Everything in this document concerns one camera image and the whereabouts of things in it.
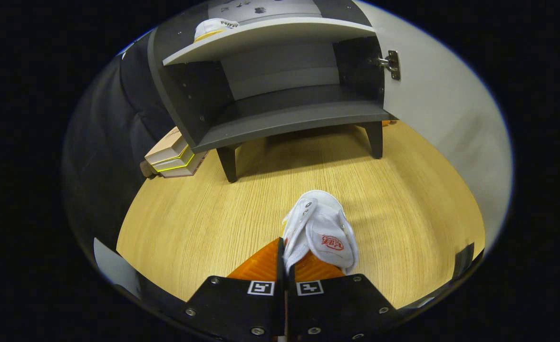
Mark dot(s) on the metal door hinge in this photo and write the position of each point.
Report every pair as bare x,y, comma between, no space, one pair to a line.
393,64

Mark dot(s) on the dark grey shoe cabinet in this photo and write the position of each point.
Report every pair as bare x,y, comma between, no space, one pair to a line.
280,118

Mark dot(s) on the black backdrop cloth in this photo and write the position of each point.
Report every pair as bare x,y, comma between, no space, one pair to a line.
99,156

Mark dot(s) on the stack of books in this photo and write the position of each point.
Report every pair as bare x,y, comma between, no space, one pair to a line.
166,147

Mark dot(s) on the white shoe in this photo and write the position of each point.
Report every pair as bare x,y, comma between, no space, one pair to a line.
323,223
213,26

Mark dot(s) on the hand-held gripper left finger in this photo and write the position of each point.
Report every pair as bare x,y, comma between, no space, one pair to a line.
242,308

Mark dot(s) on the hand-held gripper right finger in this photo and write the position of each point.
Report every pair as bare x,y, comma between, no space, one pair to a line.
337,308

